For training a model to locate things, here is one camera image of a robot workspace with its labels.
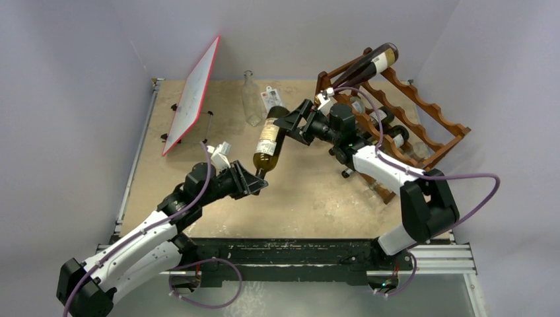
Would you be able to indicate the silver capped bottle lower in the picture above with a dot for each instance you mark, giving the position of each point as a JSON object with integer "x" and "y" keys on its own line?
{"x": 398, "y": 133}

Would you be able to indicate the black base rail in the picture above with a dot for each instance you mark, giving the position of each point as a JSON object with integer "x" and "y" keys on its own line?
{"x": 345, "y": 260}

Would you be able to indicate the silver capped bottle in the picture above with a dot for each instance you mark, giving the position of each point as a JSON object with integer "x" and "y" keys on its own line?
{"x": 383, "y": 117}
{"x": 398, "y": 133}

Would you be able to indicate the clear bottle in rack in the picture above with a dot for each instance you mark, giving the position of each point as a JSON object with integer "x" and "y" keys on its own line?
{"x": 358, "y": 104}

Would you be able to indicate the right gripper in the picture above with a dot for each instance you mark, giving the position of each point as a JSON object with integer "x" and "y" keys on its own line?
{"x": 302, "y": 127}

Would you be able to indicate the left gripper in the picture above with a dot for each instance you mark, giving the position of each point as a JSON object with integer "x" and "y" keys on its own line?
{"x": 244, "y": 181}

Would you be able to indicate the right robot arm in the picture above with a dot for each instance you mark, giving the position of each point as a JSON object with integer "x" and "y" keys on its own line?
{"x": 427, "y": 204}

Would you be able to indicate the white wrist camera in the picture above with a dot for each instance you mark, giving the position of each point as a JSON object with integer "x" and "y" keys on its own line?
{"x": 324, "y": 100}
{"x": 219, "y": 155}

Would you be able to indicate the gold capped red wine bottle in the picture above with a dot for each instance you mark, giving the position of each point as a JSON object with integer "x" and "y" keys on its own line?
{"x": 361, "y": 69}

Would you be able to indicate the red framed whiteboard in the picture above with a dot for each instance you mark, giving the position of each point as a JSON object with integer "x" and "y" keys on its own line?
{"x": 191, "y": 100}

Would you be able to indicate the silver capped bottle upper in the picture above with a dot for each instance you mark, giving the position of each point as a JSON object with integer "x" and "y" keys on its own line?
{"x": 383, "y": 117}

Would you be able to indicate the clear glass bottle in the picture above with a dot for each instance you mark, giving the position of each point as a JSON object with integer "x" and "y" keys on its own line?
{"x": 251, "y": 100}

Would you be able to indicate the white printed card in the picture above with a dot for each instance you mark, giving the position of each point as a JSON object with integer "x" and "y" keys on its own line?
{"x": 271, "y": 97}

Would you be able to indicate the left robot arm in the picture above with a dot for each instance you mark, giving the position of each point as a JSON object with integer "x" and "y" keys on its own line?
{"x": 93, "y": 286}

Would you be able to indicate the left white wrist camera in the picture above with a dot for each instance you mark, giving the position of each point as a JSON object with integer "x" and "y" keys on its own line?
{"x": 219, "y": 155}

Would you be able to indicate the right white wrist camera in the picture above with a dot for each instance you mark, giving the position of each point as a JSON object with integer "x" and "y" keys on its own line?
{"x": 324, "y": 100}

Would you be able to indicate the wooden wine rack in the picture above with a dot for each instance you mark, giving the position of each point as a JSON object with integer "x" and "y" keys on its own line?
{"x": 406, "y": 153}

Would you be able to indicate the dark green wine bottle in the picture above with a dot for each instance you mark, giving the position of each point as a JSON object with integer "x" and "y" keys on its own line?
{"x": 270, "y": 142}

